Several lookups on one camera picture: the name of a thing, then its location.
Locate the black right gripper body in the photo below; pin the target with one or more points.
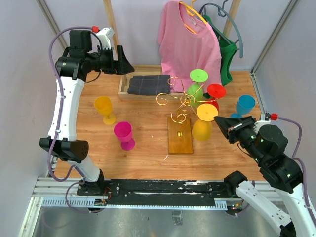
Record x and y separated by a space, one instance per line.
243 132

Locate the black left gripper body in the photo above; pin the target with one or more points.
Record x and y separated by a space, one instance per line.
106 63

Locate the yellow wine glass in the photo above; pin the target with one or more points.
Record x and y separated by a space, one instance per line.
203 128
104 107

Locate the blue wine glass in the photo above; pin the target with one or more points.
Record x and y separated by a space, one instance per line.
244 105

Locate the yellow wine glass front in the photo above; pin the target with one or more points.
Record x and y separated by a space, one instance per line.
104 107

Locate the magenta wine glass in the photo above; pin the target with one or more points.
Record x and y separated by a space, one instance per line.
123 131

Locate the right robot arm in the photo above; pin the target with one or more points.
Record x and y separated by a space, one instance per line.
265 143

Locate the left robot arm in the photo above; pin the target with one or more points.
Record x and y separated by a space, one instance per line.
89 50

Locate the red wine glass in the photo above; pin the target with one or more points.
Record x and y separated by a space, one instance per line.
216 91

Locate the green wine glass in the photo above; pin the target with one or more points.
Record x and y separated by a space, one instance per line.
195 91

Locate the wooden rack base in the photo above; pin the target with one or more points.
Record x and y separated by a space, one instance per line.
180 137

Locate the folded dark grey cloth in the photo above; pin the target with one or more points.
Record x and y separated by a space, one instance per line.
149 85

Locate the pink t-shirt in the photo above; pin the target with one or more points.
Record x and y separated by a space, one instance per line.
181 51

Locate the green tank top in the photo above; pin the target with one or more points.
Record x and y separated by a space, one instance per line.
227 49

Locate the orange clothes hanger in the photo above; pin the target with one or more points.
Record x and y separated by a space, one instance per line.
193 15

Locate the grey clothes hanger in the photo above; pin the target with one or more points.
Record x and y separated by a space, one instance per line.
230 22

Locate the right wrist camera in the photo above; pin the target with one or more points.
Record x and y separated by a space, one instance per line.
265 119

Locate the gold wire glass rack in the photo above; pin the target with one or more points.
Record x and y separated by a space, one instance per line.
181 113

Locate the aluminium frame rail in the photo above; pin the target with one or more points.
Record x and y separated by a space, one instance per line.
51 21

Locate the white slotted cable duct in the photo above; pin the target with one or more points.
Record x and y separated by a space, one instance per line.
171 202

